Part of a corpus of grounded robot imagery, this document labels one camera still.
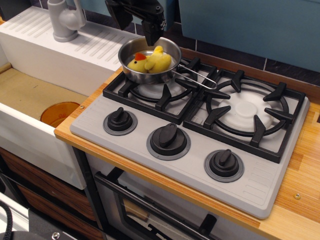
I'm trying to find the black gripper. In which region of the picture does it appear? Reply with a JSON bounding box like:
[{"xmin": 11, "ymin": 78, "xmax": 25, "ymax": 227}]
[{"xmin": 105, "ymin": 0, "xmax": 167, "ymax": 46}]

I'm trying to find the stainless steel pan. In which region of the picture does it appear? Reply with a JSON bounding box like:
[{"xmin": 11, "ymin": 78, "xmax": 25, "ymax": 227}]
[{"xmin": 118, "ymin": 37, "xmax": 218, "ymax": 90}]

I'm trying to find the yellow stuffed duck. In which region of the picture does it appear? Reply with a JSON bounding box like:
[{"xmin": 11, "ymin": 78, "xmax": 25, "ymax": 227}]
[{"xmin": 127, "ymin": 45, "xmax": 172, "ymax": 74}]

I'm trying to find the black left stove knob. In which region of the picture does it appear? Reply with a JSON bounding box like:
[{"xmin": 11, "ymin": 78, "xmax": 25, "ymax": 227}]
[{"xmin": 103, "ymin": 107, "xmax": 138, "ymax": 136}]

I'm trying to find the black stove knob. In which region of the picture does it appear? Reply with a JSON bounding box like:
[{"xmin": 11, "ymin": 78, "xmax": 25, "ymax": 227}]
[
  {"xmin": 103, "ymin": 107, "xmax": 138, "ymax": 136},
  {"xmin": 204, "ymin": 149, "xmax": 245, "ymax": 183},
  {"xmin": 146, "ymin": 123, "xmax": 191, "ymax": 161}
]

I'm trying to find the black middle stove knob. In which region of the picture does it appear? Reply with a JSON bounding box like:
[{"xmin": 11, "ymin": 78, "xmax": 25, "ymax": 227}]
[{"xmin": 146, "ymin": 123, "xmax": 191, "ymax": 161}]

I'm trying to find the grey toy stove top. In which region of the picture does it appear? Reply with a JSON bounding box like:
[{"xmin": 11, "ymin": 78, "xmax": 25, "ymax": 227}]
[{"xmin": 69, "ymin": 47, "xmax": 311, "ymax": 220}]

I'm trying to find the black right stove knob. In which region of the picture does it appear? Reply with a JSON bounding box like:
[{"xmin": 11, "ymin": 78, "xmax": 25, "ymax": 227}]
[{"xmin": 204, "ymin": 149, "xmax": 245, "ymax": 183}]

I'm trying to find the grey toy faucet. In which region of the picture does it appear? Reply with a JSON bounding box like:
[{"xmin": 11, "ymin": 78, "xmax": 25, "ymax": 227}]
[{"xmin": 47, "ymin": 0, "xmax": 86, "ymax": 43}]

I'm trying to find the black left burner grate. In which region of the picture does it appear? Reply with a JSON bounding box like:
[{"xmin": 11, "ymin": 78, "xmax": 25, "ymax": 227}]
[{"xmin": 102, "ymin": 57, "xmax": 218, "ymax": 125}]

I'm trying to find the black burner grate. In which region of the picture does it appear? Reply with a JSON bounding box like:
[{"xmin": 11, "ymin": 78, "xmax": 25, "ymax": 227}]
[
  {"xmin": 102, "ymin": 57, "xmax": 218, "ymax": 125},
  {"xmin": 183, "ymin": 69, "xmax": 310, "ymax": 164}
]

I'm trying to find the white toy sink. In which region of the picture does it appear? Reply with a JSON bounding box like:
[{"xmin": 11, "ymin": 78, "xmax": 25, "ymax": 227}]
[{"xmin": 0, "ymin": 6, "xmax": 135, "ymax": 190}]

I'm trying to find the black right burner grate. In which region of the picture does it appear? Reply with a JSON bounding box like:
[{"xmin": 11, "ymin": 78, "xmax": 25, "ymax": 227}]
[{"xmin": 183, "ymin": 69, "xmax": 310, "ymax": 164}]

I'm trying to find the wooden drawer cabinet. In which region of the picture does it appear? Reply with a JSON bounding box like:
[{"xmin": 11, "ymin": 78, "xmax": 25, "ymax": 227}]
[{"xmin": 0, "ymin": 148, "xmax": 105, "ymax": 240}]

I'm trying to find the oven door with handle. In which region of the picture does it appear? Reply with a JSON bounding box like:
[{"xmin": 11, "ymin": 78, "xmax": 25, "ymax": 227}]
[{"xmin": 93, "ymin": 167, "xmax": 263, "ymax": 240}]

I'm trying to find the black braided cable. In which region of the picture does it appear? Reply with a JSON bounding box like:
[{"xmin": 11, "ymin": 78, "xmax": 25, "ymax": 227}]
[{"xmin": 0, "ymin": 200, "xmax": 13, "ymax": 240}]

